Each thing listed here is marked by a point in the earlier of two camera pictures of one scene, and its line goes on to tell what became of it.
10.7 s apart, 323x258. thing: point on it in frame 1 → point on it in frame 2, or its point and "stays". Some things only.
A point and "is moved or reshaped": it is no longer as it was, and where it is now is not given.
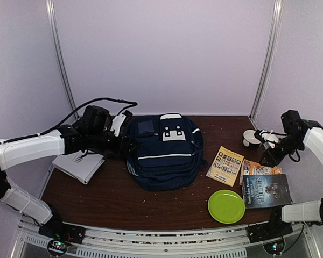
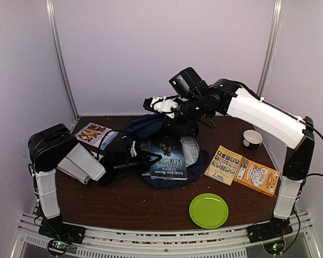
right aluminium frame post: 265,80 stays
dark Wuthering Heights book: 264,191 → 172,165
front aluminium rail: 223,242 stays
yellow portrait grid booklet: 225,166 stays
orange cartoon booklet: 251,168 stays
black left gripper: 122,148 → 145,163
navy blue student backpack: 164,152 is moved or reshaped
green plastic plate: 226,206 → 208,210
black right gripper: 273,158 → 180,129
